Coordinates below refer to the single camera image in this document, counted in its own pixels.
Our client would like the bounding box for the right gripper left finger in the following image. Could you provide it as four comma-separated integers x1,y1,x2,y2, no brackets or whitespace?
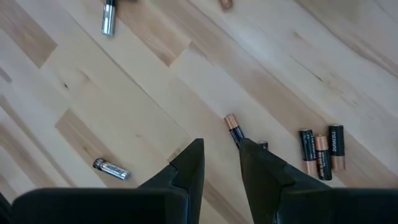
138,138,206,224

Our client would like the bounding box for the silver black battery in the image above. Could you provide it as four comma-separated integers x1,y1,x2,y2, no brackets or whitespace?
101,0,118,37
92,157,131,182

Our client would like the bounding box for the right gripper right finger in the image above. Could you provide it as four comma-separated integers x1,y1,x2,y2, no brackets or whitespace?
239,139,330,224

